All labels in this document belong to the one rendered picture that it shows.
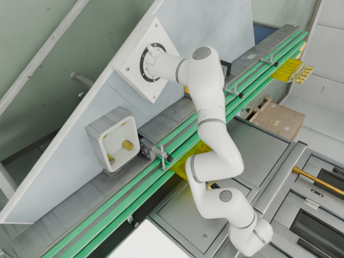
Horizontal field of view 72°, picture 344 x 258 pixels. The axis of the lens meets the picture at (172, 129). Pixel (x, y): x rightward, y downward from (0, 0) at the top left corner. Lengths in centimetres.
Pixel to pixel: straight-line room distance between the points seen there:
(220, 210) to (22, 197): 68
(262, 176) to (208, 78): 85
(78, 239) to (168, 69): 71
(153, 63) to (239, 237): 67
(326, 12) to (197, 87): 621
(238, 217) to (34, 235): 75
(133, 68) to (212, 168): 48
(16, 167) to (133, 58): 106
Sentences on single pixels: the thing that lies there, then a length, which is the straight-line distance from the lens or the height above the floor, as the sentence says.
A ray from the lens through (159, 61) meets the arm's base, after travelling 91.
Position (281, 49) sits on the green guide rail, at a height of 92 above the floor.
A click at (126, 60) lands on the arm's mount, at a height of 80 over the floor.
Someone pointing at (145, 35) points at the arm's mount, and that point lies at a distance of 94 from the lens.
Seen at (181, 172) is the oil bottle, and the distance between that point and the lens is 114.
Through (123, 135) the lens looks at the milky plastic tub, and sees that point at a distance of 109.
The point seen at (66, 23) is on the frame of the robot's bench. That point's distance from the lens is 144.
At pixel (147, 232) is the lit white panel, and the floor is 104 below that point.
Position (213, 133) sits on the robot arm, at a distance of 65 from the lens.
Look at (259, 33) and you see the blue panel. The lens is 228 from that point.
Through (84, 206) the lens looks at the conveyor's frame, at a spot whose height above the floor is 84.
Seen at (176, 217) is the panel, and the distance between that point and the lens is 118.
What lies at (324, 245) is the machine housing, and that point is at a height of 166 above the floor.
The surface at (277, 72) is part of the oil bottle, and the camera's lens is 194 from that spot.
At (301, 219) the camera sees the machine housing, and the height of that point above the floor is 154.
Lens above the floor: 146
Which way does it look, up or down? 30 degrees down
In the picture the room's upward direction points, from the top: 120 degrees clockwise
